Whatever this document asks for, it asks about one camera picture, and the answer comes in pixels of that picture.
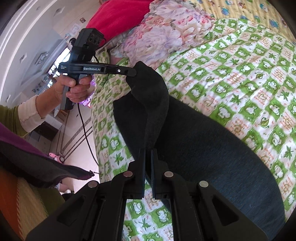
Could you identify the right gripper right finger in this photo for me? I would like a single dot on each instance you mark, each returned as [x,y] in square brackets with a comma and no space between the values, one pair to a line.
[171,186]

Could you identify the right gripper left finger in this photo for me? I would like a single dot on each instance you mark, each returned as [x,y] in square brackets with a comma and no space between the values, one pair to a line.
[124,186]

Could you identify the dark navy fleece pants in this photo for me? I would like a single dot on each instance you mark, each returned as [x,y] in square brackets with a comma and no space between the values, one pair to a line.
[197,148]

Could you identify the left forearm green sleeve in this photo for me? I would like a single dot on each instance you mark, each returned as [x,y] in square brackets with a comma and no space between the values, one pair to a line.
[25,117]

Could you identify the person's left hand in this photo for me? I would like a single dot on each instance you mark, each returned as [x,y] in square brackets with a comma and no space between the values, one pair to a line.
[79,90]

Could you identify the red fleece blanket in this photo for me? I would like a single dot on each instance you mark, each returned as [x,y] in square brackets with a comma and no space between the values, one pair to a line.
[115,17]

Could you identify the floral pastel blanket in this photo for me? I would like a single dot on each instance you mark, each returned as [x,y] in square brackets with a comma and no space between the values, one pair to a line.
[169,26]

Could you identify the orange striped garment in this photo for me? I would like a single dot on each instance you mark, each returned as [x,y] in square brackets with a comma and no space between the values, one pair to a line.
[25,206]

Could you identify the purple jacket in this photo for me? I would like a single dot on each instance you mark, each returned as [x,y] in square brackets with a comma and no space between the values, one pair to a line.
[25,161]

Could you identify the green checkered cartoon bedsheet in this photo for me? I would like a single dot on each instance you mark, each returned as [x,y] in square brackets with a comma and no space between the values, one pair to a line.
[243,77]

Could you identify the yellow cartoon print quilt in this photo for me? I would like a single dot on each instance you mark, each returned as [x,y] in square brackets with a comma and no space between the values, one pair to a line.
[261,12]

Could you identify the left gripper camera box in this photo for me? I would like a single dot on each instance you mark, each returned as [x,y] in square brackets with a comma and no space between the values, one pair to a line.
[85,46]

